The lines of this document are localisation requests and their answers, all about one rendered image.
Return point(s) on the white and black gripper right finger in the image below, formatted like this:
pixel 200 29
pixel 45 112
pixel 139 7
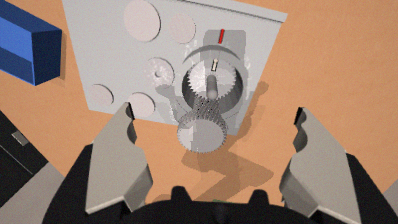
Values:
pixel 328 185

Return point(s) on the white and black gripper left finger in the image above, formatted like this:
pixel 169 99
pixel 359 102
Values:
pixel 109 179

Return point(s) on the blue open tray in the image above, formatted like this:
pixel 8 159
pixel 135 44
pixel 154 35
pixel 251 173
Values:
pixel 30 48

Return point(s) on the grey toothed gear with painted arrow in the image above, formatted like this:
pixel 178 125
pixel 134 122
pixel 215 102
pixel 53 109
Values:
pixel 224 72

